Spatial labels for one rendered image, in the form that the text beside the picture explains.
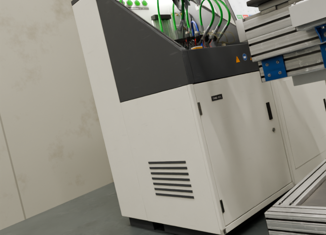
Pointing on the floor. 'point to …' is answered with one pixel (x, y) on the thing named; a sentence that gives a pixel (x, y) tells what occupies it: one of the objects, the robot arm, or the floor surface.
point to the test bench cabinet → (181, 164)
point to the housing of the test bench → (109, 110)
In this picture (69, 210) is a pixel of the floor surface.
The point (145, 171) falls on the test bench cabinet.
